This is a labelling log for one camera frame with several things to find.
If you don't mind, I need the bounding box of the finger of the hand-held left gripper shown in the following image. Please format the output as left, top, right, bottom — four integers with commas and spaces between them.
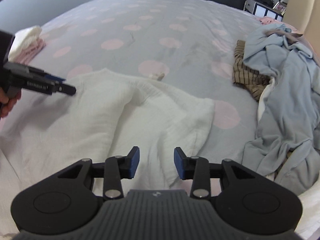
51, 83, 77, 96
27, 66, 66, 83

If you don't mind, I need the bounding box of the light blue crumpled garment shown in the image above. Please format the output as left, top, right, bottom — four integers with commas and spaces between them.
242, 24, 320, 196

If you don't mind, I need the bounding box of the white textured garment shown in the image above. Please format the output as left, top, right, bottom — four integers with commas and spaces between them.
0, 68, 216, 235

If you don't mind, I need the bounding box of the picture frame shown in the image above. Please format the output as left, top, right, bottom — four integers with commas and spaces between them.
274, 0, 288, 15

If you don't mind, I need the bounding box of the brown striped garment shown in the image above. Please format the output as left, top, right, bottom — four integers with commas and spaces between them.
233, 40, 272, 102

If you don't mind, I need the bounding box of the white crumpled garment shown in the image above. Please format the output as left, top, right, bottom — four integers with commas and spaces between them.
257, 77, 276, 137

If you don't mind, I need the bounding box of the beige padded headboard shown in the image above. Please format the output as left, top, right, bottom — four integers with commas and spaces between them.
282, 0, 320, 47

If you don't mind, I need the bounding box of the folded pink garment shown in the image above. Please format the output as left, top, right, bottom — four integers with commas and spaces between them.
25, 36, 47, 54
14, 47, 44, 65

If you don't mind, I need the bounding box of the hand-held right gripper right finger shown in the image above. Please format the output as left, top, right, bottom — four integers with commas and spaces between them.
174, 147, 256, 200

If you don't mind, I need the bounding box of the person's left hand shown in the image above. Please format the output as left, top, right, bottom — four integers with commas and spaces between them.
0, 90, 22, 118

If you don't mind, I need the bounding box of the grey pink-dotted duvet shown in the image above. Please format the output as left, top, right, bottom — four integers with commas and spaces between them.
0, 0, 320, 240

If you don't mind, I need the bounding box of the white nightstand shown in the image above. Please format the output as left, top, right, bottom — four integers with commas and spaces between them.
244, 0, 284, 22

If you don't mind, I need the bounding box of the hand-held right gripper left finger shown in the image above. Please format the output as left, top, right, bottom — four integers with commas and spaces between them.
57, 146, 140, 201

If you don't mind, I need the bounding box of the folded white garment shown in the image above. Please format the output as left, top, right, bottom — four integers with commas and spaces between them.
7, 25, 43, 61

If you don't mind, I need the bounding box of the light pink crumpled garment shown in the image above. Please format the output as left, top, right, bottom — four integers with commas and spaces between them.
259, 16, 284, 26

